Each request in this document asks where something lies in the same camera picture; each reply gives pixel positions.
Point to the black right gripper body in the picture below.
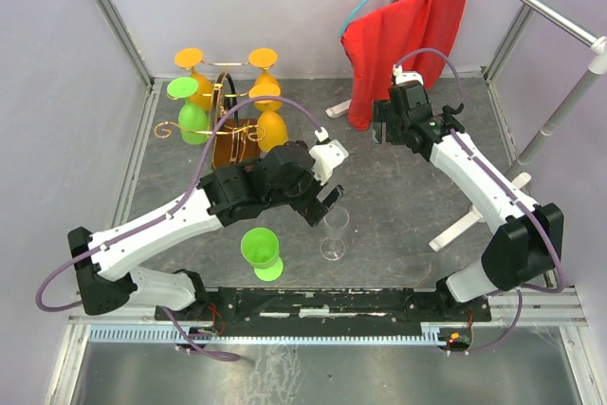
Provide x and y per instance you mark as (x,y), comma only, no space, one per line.
(382,112)

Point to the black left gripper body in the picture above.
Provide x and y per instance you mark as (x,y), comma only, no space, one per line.
(308,204)

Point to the clear wine glass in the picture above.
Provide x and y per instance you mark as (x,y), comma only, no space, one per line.
(335,225)

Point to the orange plastic goblet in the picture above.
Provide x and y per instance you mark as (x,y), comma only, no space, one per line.
(274,131)
(188,59)
(264,59)

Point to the gold wire wine glass rack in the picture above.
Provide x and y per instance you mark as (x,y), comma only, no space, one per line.
(236,140)

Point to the green plastic goblet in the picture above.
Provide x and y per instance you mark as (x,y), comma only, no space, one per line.
(261,249)
(192,119)

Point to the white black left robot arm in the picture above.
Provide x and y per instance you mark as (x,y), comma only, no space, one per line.
(113,276)

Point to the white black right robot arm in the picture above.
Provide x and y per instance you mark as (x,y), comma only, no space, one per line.
(526,236)

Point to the red cloth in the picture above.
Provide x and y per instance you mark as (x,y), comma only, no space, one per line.
(376,42)

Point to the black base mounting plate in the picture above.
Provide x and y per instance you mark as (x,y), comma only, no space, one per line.
(260,311)

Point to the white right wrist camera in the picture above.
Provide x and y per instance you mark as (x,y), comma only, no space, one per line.
(400,76)

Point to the white cable duct rail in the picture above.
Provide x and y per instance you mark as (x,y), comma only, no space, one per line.
(167,333)

